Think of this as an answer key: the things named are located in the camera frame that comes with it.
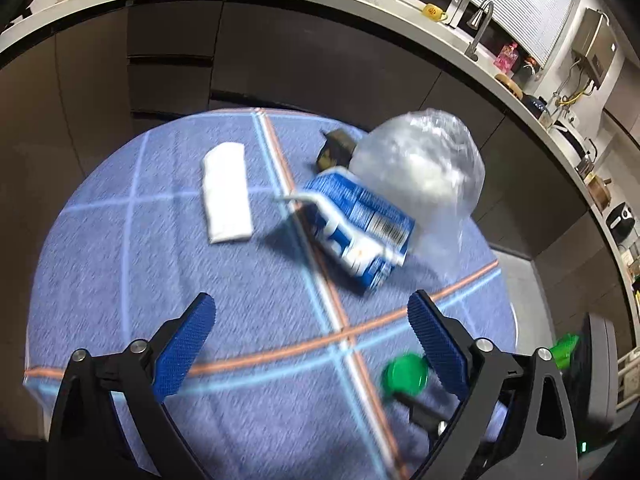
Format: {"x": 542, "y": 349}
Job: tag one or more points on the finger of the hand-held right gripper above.
{"x": 422, "y": 412}

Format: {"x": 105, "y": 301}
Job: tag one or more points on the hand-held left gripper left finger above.
{"x": 182, "y": 350}

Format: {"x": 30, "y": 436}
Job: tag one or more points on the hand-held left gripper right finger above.
{"x": 440, "y": 350}

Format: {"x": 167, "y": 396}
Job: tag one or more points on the green bottle cap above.
{"x": 404, "y": 372}

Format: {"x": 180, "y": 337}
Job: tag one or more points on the blue milk carton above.
{"x": 360, "y": 220}

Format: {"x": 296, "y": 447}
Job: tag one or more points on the white paper towel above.
{"x": 227, "y": 195}

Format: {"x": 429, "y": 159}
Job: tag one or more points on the clear plastic bag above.
{"x": 420, "y": 170}

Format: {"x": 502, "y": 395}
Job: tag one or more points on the dark olive wrapper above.
{"x": 336, "y": 150}

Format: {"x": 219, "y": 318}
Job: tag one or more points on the green plastic bag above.
{"x": 565, "y": 349}

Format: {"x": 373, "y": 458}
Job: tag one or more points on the blue checked tablecloth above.
{"x": 150, "y": 270}

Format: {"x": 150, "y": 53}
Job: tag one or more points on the black air fryer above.
{"x": 620, "y": 222}

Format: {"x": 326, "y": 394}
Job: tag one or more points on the brown pot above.
{"x": 599, "y": 192}

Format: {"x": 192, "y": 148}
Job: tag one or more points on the steel kettle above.
{"x": 586, "y": 162}

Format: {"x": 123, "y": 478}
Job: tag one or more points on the white rice cooker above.
{"x": 570, "y": 140}

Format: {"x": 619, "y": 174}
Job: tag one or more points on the dark blue pot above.
{"x": 537, "y": 105}

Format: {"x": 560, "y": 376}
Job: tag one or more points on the wooden bowl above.
{"x": 509, "y": 85}

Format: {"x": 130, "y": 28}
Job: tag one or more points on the dark jar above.
{"x": 531, "y": 70}

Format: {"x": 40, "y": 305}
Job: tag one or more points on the pink bottle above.
{"x": 505, "y": 59}

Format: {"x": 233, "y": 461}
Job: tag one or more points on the steel kitchen faucet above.
{"x": 475, "y": 40}

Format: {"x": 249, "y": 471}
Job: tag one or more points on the kitchen counter with dark cabinets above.
{"x": 300, "y": 45}

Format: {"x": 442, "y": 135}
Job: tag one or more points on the steel water heater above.
{"x": 595, "y": 47}

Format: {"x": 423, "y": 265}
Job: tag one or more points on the yellow mug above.
{"x": 433, "y": 12}

